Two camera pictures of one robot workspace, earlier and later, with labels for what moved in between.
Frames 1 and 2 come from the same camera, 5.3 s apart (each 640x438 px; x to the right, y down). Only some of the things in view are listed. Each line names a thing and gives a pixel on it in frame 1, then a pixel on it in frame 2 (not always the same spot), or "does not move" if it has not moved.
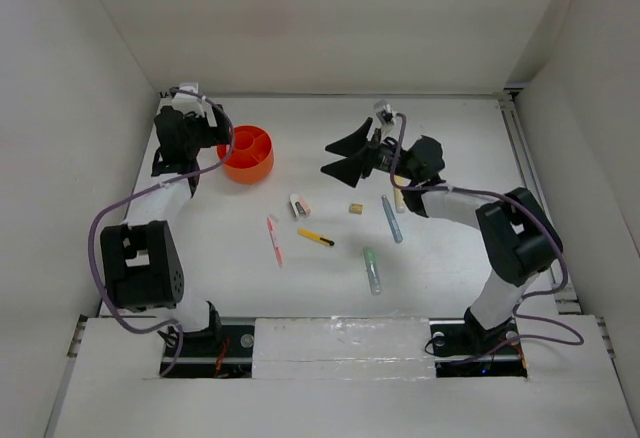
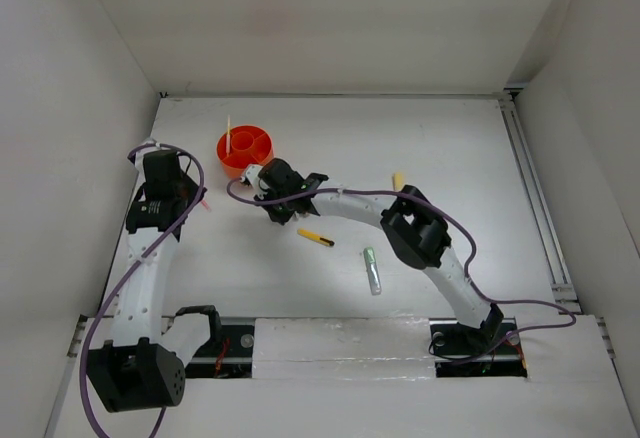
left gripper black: [213, 135] -> [193, 186]
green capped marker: [370, 256] does not move
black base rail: [222, 352] does not move
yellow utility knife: [310, 235] does not move
